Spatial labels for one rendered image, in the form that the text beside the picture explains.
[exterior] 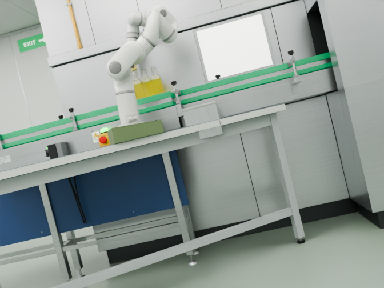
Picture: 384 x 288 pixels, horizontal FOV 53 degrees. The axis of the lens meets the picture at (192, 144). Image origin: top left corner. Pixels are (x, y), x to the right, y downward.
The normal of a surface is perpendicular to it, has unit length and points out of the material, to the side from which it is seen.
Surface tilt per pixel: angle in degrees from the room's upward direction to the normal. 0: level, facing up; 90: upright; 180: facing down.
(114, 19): 90
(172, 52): 90
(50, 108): 90
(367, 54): 90
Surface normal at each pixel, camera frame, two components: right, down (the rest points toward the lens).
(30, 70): -0.10, 0.06
